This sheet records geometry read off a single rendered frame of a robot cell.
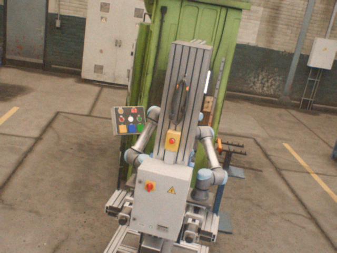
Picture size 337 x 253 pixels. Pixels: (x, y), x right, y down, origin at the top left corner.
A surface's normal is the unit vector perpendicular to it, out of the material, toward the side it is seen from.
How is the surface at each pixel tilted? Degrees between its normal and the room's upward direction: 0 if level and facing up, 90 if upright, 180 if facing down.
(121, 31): 90
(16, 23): 90
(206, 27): 90
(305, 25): 90
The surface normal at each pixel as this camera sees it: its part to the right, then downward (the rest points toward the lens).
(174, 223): -0.20, 0.29
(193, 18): 0.12, 0.35
